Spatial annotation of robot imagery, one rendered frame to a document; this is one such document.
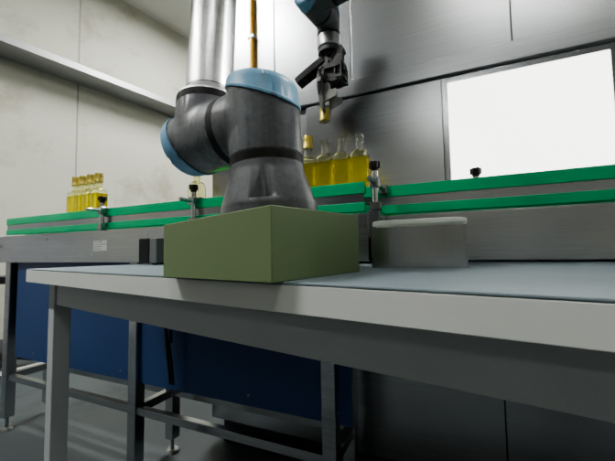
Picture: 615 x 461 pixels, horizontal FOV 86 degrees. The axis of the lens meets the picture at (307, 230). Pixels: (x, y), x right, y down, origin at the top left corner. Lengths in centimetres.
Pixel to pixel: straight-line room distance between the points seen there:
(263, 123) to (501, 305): 37
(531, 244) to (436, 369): 61
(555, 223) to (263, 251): 73
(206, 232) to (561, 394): 39
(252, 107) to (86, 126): 357
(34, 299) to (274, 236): 163
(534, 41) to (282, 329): 109
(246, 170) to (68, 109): 359
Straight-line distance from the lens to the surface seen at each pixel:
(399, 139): 117
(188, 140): 60
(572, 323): 29
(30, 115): 390
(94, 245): 152
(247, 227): 39
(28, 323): 196
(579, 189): 98
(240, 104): 53
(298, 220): 40
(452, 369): 36
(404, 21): 138
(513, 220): 93
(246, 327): 49
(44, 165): 382
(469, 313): 30
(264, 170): 48
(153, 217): 131
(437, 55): 129
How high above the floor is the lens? 78
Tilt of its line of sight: 4 degrees up
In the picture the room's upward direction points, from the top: 1 degrees counter-clockwise
